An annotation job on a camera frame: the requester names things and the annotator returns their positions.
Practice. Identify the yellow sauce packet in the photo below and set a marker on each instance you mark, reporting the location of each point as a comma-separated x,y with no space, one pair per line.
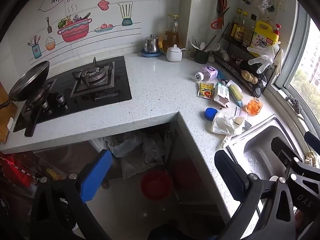
205,90

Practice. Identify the dark brown lump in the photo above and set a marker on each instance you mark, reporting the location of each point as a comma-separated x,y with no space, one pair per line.
247,66

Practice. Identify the orange wrapper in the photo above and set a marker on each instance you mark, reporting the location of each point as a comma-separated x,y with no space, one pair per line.
253,107

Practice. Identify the white red-edged package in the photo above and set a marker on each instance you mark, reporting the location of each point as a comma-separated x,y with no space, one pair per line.
230,82

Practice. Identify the hanging clear plastic bag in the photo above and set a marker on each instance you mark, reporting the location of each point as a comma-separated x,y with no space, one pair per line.
262,3

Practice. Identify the garlic bulb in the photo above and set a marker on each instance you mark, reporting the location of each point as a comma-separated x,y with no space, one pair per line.
224,54

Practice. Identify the white rag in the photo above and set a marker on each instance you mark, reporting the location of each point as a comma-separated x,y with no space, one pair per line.
279,60

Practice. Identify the black frying pan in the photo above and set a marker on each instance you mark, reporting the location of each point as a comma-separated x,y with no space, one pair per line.
30,81

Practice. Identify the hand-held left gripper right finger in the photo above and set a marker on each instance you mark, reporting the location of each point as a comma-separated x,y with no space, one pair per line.
230,172

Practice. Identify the steel sink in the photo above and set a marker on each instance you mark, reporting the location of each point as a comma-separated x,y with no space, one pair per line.
260,152

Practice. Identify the kitchen wall decal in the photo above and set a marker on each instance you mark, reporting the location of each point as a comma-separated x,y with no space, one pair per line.
72,32

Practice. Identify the small carton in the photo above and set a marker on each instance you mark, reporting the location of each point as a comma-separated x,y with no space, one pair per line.
221,93

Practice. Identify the glass oil jar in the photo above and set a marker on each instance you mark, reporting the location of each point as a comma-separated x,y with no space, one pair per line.
171,38

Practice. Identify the crumpled white plastic bag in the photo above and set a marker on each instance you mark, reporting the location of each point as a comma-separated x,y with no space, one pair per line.
152,147

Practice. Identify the dark mug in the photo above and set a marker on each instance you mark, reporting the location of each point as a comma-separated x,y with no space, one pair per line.
200,57

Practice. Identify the white paper wrapper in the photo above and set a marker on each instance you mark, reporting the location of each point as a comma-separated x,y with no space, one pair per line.
239,111

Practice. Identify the purple-label plastic bottle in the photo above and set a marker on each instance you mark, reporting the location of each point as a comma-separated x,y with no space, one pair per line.
207,72

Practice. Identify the window frame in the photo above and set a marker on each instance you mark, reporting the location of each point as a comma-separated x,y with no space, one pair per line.
292,62

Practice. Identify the cream cloth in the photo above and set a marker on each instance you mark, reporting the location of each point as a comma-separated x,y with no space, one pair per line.
312,158

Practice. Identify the yellow detergent jug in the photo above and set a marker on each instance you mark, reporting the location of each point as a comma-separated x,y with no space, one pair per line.
265,33

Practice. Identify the black stove knob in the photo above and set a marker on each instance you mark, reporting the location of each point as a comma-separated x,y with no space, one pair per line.
61,99
45,105

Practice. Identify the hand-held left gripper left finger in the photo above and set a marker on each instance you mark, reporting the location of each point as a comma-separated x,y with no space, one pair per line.
96,177

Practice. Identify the steel teapot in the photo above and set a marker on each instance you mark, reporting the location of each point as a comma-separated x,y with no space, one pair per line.
151,45

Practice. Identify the white ceramic sugar pot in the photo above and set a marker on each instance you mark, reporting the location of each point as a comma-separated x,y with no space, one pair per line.
174,54

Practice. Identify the white spoon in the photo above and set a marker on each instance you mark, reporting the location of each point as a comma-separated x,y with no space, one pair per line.
202,45

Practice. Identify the white ladle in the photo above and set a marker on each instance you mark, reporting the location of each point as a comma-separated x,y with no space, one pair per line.
214,47

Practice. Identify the ginger root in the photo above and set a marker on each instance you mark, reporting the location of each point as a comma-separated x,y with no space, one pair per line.
250,77

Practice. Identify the red printed bag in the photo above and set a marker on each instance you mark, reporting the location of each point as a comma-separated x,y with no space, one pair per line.
15,170

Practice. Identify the embossed metal cabinet panel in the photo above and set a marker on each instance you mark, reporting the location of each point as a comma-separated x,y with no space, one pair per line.
190,170

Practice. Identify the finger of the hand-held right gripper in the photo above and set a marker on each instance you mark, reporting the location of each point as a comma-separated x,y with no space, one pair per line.
281,148
312,138

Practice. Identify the black glass gas hob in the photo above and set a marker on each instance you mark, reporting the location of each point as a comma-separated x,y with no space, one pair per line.
105,90

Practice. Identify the cast-iron pan support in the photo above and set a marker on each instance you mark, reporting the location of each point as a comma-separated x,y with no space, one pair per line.
92,72

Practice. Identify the scrub brush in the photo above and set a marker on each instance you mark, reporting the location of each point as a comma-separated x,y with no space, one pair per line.
236,92

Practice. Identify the blue tray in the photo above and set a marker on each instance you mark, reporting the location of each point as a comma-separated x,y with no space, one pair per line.
156,54

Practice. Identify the translucent woven bag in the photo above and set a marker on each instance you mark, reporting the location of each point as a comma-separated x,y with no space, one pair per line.
135,166

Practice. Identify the blue lid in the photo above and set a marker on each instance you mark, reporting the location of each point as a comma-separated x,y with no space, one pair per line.
210,113

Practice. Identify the red bucket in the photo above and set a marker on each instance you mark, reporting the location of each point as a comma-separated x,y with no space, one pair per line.
156,185

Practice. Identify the crumpled white plastic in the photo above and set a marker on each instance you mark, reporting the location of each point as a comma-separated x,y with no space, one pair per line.
223,125

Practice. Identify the blue plastic wrapper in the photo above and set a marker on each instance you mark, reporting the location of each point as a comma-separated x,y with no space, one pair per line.
222,76

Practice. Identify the wall socket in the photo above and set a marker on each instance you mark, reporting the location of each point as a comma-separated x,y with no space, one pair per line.
281,2

